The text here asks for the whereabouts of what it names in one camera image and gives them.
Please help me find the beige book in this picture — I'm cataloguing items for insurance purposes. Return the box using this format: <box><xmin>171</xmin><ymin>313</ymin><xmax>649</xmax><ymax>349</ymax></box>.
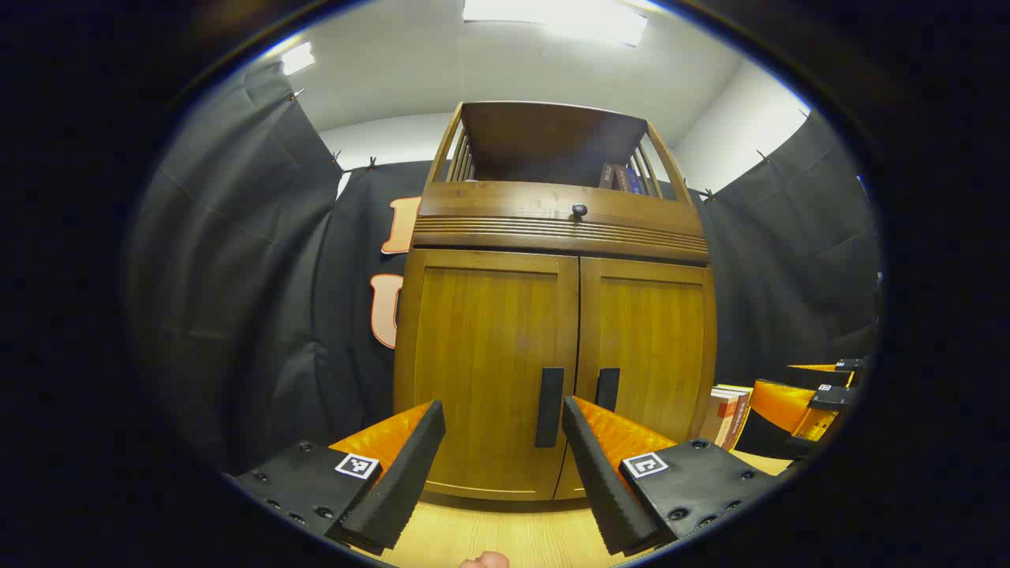
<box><xmin>698</xmin><ymin>387</ymin><xmax>741</xmax><ymax>447</ymax></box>

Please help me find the wooden shoe cabinet door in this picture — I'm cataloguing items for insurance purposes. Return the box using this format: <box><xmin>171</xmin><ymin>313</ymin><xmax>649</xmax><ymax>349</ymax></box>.
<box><xmin>397</xmin><ymin>248</ymin><xmax>582</xmax><ymax>502</ymax></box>
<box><xmin>555</xmin><ymin>256</ymin><xmax>716</xmax><ymax>501</ymax></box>

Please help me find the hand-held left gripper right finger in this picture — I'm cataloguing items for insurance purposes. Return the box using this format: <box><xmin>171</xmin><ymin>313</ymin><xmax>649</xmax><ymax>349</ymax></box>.
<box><xmin>561</xmin><ymin>395</ymin><xmax>782</xmax><ymax>556</ymax></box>

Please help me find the wooden drawer with black knob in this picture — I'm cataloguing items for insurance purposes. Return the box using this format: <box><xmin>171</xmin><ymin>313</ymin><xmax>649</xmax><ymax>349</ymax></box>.
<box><xmin>412</xmin><ymin>181</ymin><xmax>709</xmax><ymax>264</ymax></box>

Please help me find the brown book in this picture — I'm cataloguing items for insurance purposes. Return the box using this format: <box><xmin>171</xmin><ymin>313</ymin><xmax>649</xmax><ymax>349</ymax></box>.
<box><xmin>722</xmin><ymin>390</ymin><xmax>754</xmax><ymax>452</ymax></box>

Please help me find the wooden double-door shoe cabinet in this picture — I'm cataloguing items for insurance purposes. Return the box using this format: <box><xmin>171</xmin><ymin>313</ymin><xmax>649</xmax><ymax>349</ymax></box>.
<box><xmin>393</xmin><ymin>100</ymin><xmax>719</xmax><ymax>503</ymax></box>

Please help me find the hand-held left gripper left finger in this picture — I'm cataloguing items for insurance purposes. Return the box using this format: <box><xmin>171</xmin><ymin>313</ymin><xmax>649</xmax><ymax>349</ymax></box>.
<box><xmin>223</xmin><ymin>400</ymin><xmax>447</xmax><ymax>551</ymax></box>

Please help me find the ceiling light panel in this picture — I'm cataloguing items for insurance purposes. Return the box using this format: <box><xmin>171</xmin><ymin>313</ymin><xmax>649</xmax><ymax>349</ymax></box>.
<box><xmin>281</xmin><ymin>43</ymin><xmax>316</xmax><ymax>77</ymax></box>
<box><xmin>462</xmin><ymin>0</ymin><xmax>649</xmax><ymax>47</ymax></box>

